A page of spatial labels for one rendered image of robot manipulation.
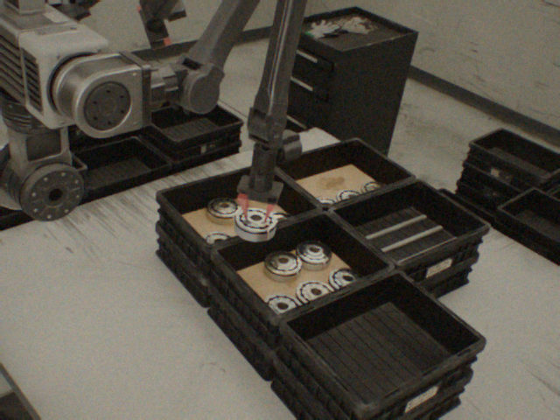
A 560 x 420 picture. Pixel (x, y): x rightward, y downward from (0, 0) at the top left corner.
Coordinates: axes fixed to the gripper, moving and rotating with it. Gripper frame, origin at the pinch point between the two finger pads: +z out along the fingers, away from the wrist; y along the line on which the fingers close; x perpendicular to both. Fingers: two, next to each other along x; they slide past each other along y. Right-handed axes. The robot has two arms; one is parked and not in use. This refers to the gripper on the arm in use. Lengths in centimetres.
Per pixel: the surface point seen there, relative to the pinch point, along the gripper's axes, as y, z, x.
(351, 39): -10, 17, -197
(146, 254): 35, 36, -19
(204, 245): 12.6, 12.7, -0.4
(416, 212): -45, 21, -53
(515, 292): -79, 34, -38
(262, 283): -3.8, 22.2, -2.1
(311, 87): 5, 38, -178
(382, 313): -36.6, 22.0, -0.5
